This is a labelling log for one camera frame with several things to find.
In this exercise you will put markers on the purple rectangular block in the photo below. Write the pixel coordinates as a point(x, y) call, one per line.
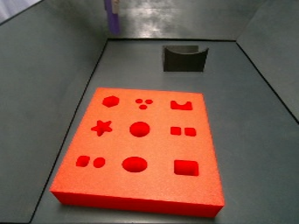
point(112, 18)

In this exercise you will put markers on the red shape sorter board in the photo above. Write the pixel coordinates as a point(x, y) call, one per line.
point(141, 155)

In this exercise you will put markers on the black curved bracket stand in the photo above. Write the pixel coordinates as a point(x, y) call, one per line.
point(184, 58)

